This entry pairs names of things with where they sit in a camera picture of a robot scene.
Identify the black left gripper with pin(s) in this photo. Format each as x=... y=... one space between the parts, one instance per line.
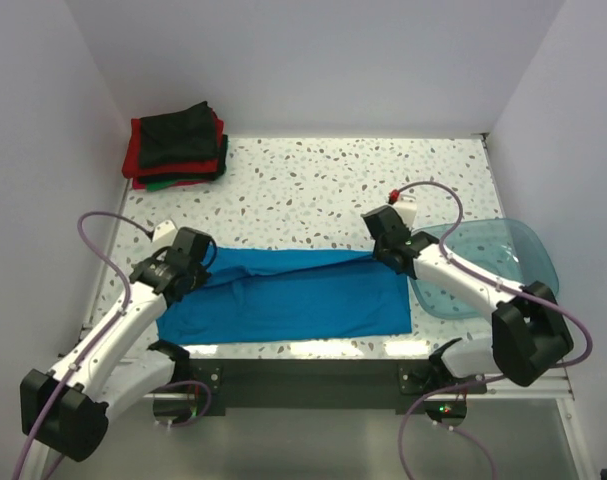
x=195 y=278

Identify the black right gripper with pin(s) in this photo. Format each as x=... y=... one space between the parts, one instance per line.
x=386 y=251

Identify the blue t shirt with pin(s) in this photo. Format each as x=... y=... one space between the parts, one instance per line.
x=256 y=296

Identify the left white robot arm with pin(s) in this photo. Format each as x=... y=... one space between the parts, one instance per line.
x=69 y=407

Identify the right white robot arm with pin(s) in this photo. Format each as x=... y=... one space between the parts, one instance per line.
x=529 y=334

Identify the folded red t shirt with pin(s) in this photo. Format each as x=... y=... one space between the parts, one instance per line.
x=132 y=171

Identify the translucent blue plastic bin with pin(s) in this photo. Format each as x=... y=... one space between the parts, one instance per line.
x=503 y=247

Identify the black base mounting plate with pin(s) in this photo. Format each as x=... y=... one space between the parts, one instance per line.
x=317 y=384

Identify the folded black t shirt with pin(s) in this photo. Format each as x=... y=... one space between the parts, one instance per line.
x=178 y=137

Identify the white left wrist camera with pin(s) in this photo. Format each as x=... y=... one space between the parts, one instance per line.
x=164 y=230

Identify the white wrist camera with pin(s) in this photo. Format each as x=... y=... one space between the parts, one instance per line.
x=405 y=205
x=164 y=230

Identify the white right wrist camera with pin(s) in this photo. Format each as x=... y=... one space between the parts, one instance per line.
x=405 y=205

